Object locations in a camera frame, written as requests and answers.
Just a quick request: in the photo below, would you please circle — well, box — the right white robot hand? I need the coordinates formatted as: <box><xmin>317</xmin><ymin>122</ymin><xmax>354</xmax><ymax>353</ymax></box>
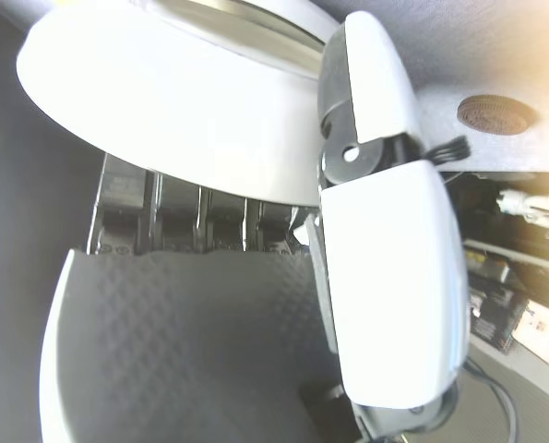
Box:
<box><xmin>38</xmin><ymin>8</ymin><xmax>471</xmax><ymax>443</ymax></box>

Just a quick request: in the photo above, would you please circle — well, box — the dark brown round cookie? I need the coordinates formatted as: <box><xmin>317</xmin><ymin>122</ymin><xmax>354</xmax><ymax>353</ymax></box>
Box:
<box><xmin>457</xmin><ymin>94</ymin><xmax>536</xmax><ymax>136</ymax></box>

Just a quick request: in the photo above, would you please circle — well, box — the black cable on floor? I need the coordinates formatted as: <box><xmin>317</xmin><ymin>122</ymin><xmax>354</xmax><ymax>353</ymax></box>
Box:
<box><xmin>462</xmin><ymin>359</ymin><xmax>519</xmax><ymax>443</ymax></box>

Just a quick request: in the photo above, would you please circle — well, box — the white plug bundle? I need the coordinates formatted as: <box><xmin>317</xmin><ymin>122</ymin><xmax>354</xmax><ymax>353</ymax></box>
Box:
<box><xmin>495</xmin><ymin>186</ymin><xmax>549</xmax><ymax>232</ymax></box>

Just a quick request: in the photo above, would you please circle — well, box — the black printed cardboard box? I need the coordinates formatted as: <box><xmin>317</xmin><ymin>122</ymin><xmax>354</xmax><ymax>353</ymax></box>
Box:
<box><xmin>467</xmin><ymin>267</ymin><xmax>549</xmax><ymax>365</ymax></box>

